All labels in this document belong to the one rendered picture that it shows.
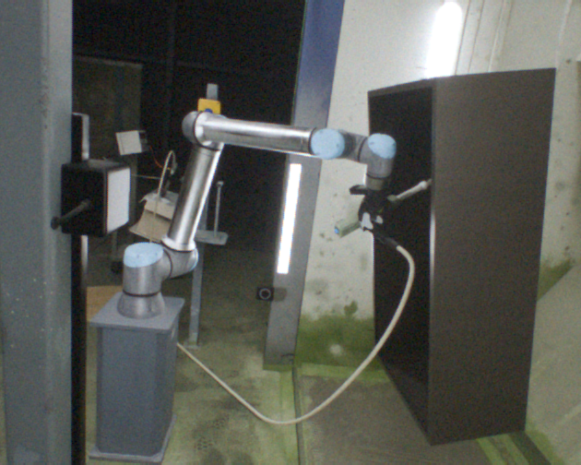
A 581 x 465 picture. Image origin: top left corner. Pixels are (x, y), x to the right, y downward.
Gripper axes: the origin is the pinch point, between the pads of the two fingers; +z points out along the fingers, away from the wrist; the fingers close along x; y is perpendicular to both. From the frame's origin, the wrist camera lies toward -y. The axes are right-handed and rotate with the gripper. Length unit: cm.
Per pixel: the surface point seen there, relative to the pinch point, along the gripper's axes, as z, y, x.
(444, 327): 6.6, 45.4, -9.3
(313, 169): 23, -69, 31
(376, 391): 128, 12, 15
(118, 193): -80, 42, -88
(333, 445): 102, 27, -32
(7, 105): -90, 39, -93
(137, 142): 83, -267, -7
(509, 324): 9, 57, 10
